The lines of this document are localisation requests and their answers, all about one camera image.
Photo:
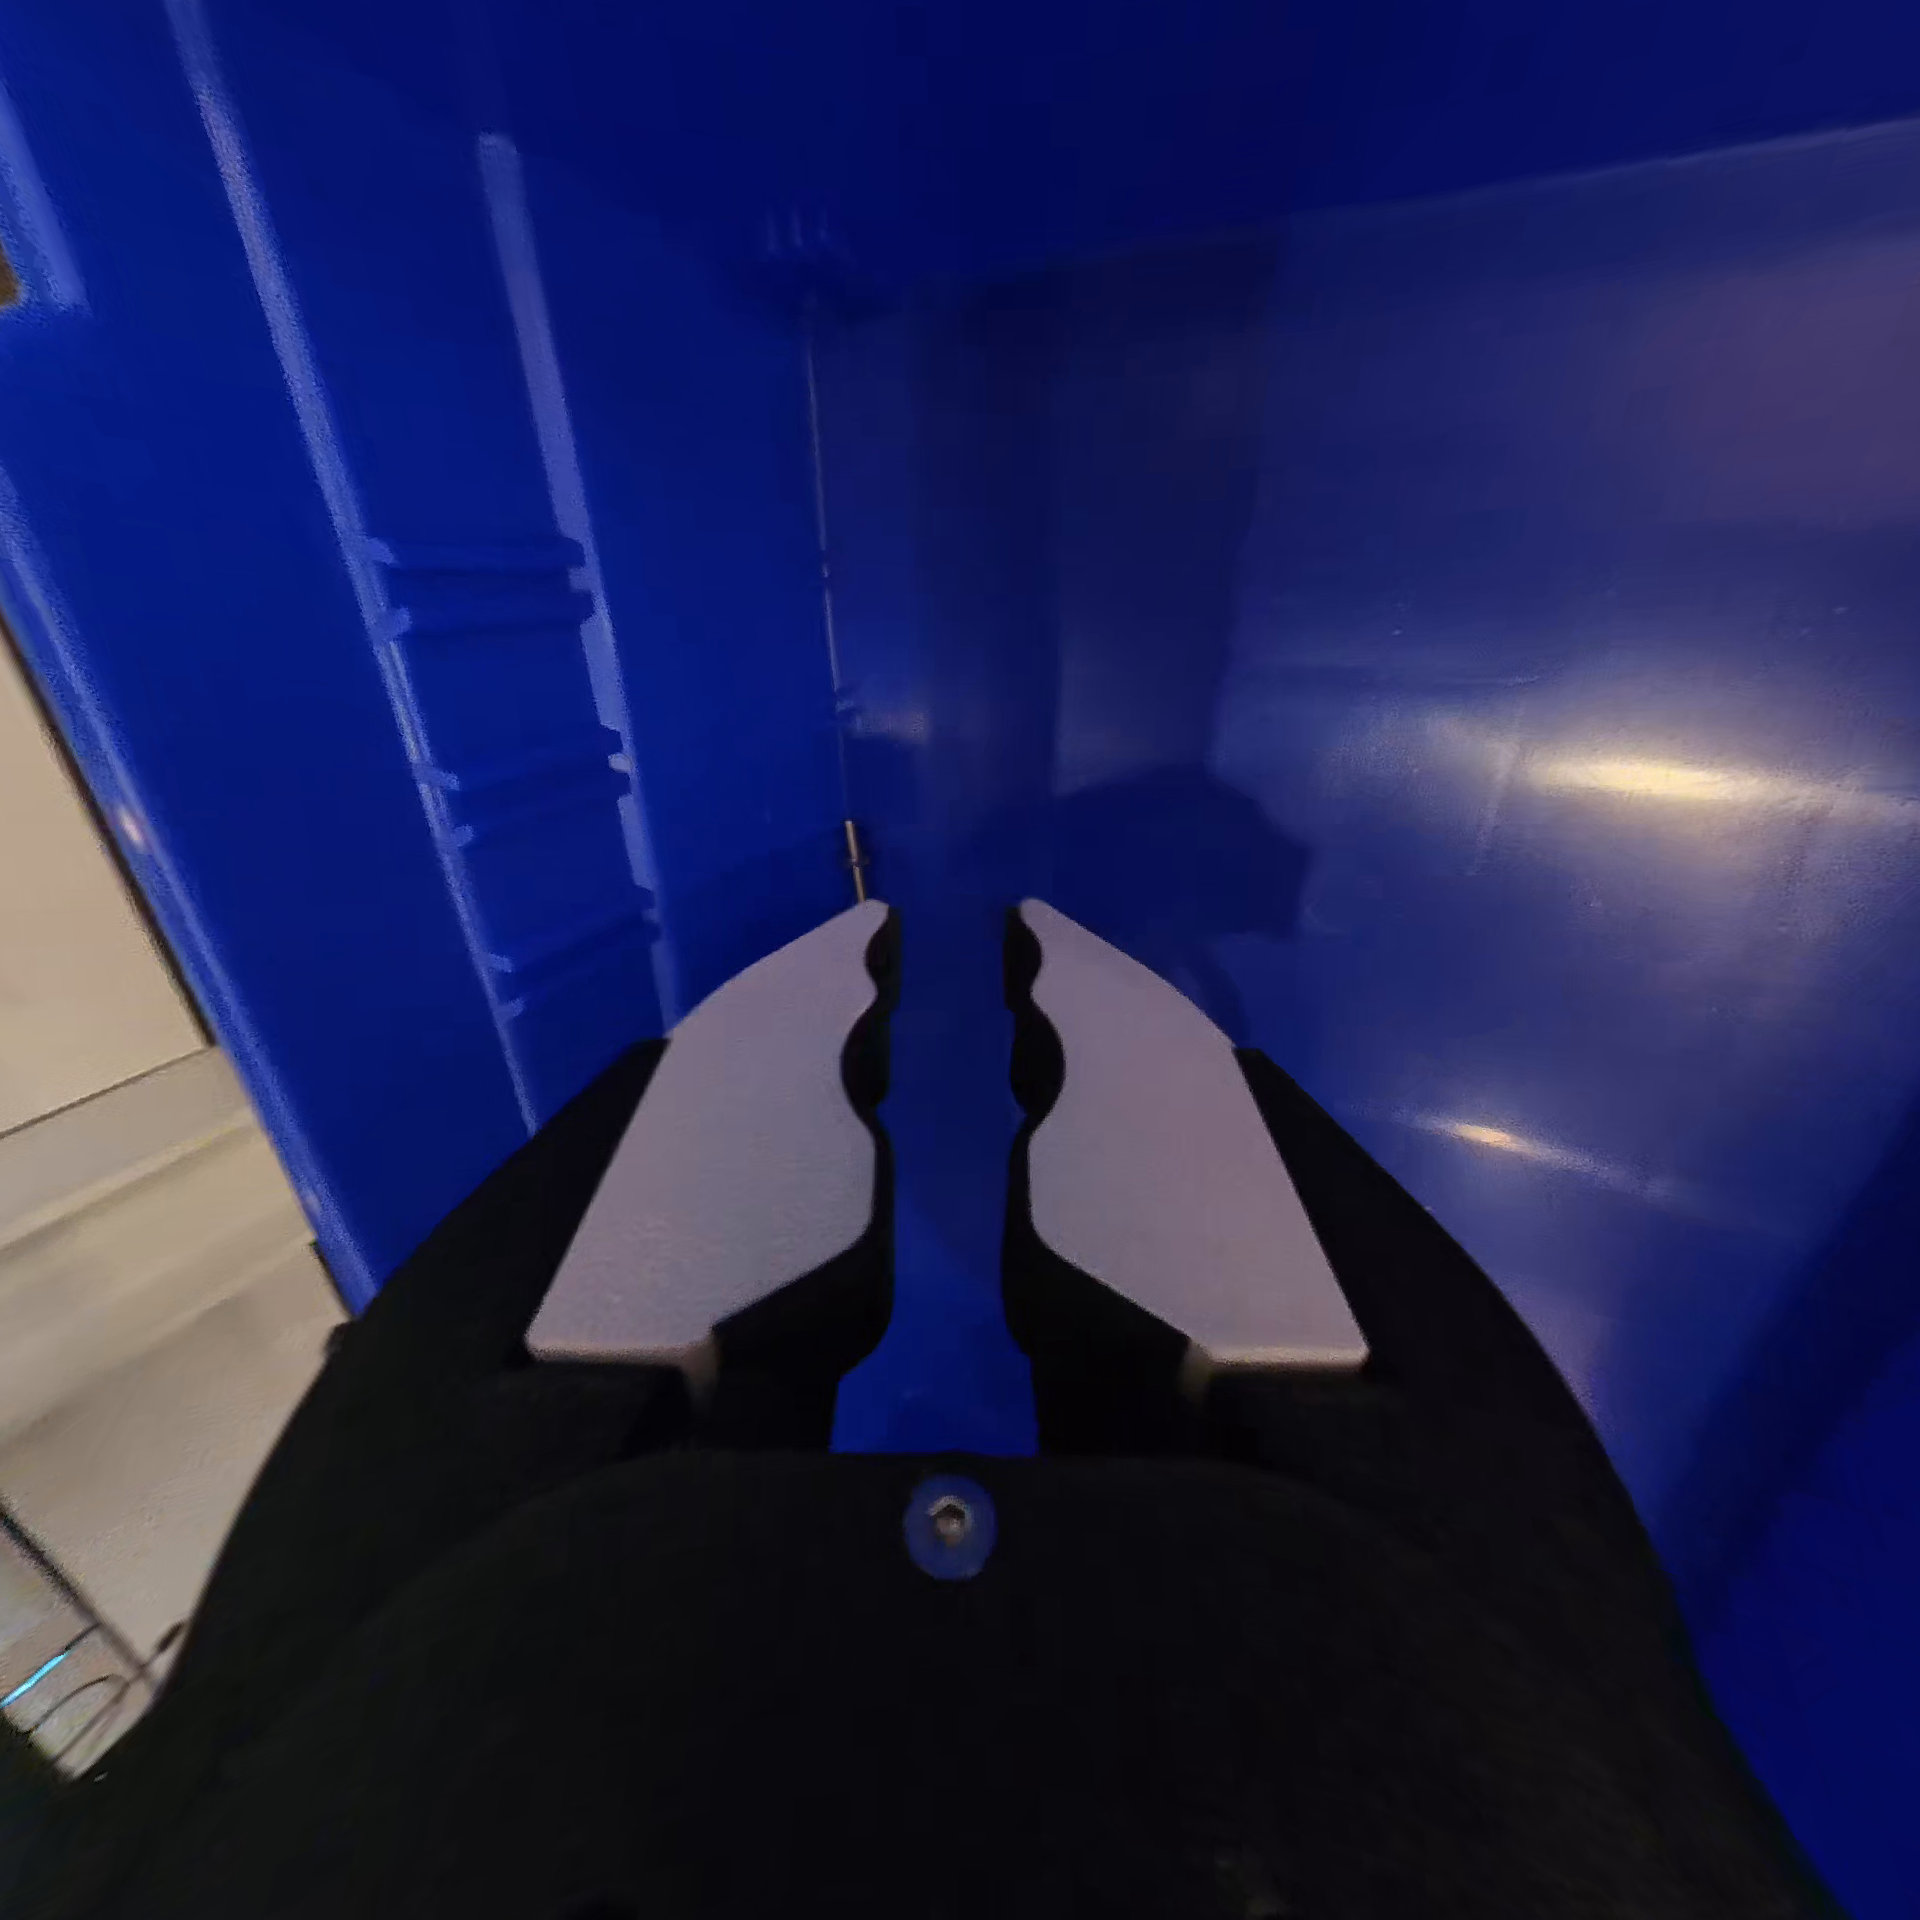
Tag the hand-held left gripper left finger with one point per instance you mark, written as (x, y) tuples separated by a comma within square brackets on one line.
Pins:
[(720, 1184)]

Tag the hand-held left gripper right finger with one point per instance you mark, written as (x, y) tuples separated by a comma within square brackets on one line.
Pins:
[(1170, 1184)]

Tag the metal bolt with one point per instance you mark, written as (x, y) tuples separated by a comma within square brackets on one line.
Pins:
[(856, 862)]

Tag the blue plastic bin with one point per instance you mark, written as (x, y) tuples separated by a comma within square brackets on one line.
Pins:
[(1425, 524)]

